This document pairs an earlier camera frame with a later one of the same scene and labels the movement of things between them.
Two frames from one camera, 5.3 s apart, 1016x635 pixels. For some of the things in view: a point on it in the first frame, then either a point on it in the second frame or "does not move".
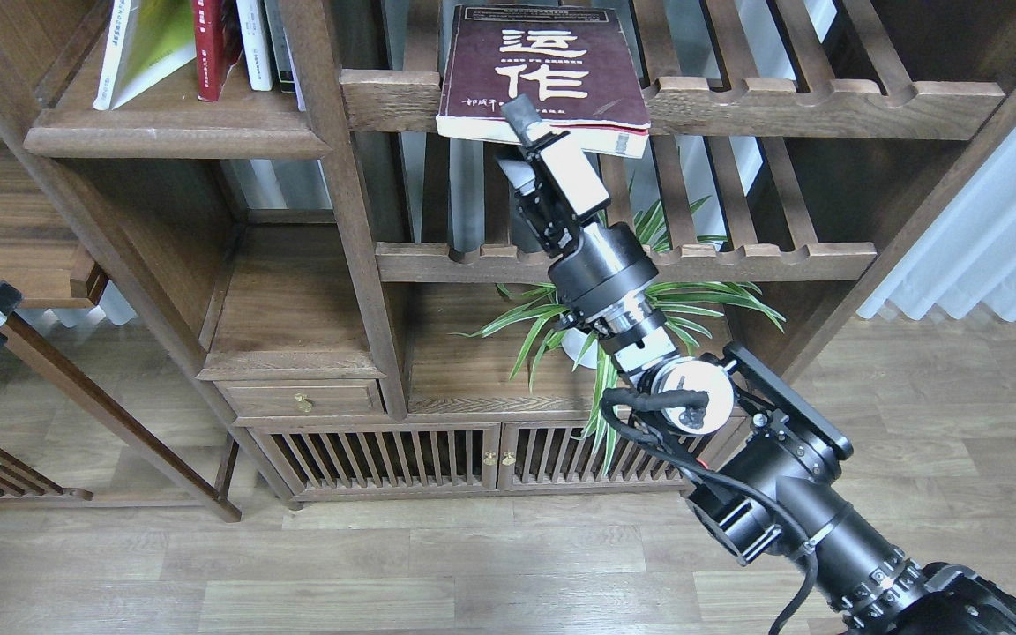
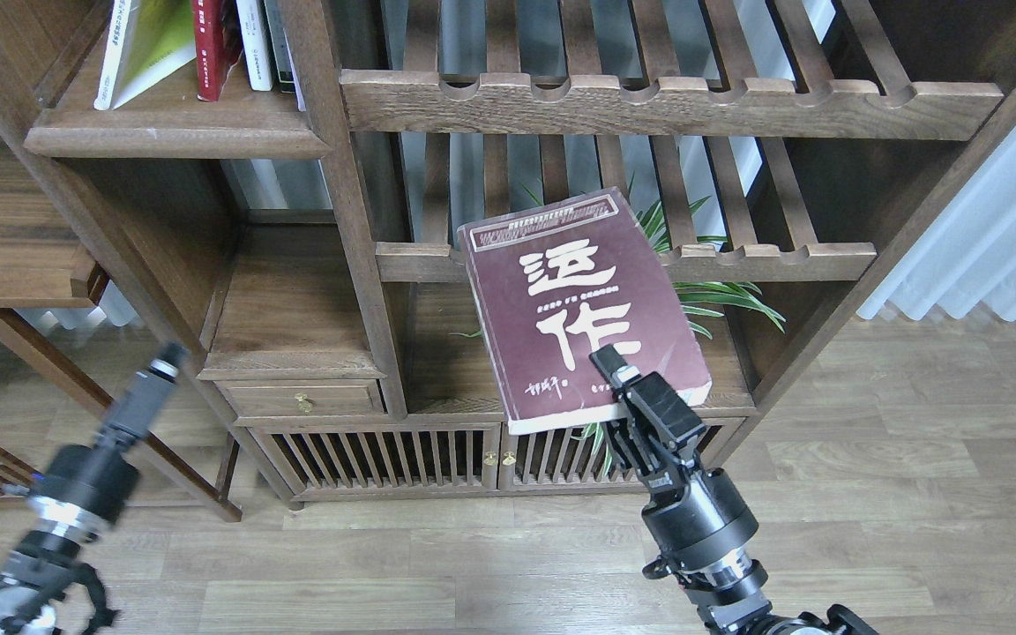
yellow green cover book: x=148 y=41 does not move
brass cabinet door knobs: x=509 y=460 does not move
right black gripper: x=611 y=262 → x=702 y=518
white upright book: x=254 y=35 does not move
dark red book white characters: x=575 y=63 → x=556 y=282
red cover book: x=219 y=44 does not move
